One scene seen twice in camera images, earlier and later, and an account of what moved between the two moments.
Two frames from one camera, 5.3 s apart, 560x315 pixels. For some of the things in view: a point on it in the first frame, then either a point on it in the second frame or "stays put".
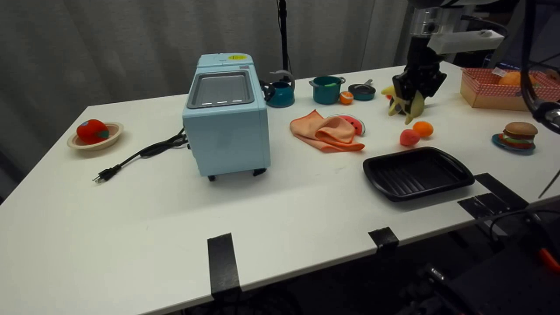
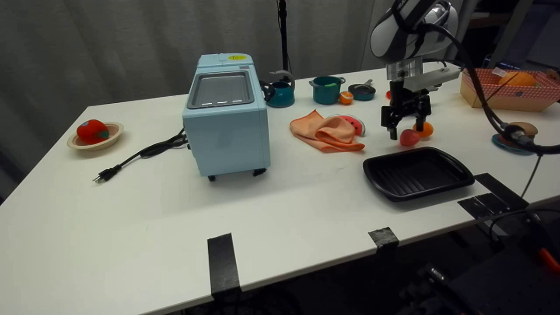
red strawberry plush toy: (410, 138) stays put
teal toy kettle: (279, 89) stays put
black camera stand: (282, 15) stays put
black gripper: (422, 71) -> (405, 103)
